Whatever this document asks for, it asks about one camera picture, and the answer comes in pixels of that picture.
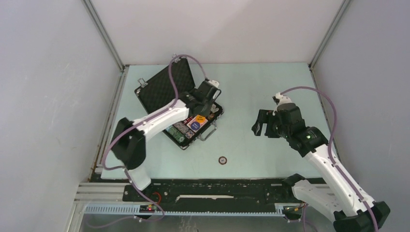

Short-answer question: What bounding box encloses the orange big blind button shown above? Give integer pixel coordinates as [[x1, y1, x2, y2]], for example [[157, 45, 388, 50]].
[[195, 115, 207, 124]]

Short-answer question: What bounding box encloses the blue small blind button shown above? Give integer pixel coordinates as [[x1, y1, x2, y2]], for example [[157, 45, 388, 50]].
[[189, 121, 201, 131]]

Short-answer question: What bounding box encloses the black aluminium poker case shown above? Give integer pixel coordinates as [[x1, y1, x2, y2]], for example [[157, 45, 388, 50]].
[[134, 56, 224, 150]]

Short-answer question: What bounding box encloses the brown 100 poker chip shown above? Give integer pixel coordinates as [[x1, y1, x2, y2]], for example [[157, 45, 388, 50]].
[[218, 156, 227, 165]]

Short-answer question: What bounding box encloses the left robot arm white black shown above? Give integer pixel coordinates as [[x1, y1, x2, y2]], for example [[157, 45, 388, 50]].
[[109, 80, 221, 201]]

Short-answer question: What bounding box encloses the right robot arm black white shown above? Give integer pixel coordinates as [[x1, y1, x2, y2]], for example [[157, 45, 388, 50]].
[[251, 103, 391, 232]]

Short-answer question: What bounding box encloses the red white chip stack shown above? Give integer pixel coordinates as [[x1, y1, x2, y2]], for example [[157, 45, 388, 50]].
[[210, 104, 219, 114]]

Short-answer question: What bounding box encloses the red playing card deck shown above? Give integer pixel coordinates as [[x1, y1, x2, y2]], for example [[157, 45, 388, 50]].
[[187, 115, 208, 132]]

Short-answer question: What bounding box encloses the purple blue chip stack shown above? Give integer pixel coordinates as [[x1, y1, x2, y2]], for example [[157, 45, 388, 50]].
[[174, 122, 195, 139]]

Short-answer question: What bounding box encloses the green chip stack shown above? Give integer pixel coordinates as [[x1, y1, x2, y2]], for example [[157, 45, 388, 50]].
[[166, 126, 185, 144]]

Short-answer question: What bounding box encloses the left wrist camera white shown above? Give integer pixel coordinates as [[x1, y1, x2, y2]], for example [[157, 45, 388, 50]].
[[208, 79, 220, 88]]

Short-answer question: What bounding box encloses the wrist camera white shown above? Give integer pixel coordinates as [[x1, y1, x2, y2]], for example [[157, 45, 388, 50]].
[[208, 79, 220, 88], [273, 93, 292, 115]]

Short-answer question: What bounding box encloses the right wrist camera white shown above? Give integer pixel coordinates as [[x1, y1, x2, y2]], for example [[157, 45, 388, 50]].
[[273, 93, 292, 115]]

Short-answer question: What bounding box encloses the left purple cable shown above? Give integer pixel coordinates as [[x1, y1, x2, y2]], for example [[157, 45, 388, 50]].
[[83, 54, 210, 229]]

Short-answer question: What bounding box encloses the purple cable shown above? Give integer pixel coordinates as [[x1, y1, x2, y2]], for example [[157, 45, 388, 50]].
[[281, 86, 379, 232], [83, 54, 210, 229]]

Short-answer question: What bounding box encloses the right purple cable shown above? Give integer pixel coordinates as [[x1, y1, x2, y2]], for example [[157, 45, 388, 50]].
[[281, 86, 379, 232]]

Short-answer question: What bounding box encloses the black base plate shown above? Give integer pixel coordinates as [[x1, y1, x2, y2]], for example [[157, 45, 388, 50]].
[[142, 178, 303, 213]]

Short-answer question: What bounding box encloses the white cable duct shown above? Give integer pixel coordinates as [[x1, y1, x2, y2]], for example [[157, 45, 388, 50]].
[[84, 204, 289, 216]]

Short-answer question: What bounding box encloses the aluminium frame rail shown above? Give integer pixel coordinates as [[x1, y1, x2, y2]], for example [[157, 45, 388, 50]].
[[74, 183, 127, 203]]

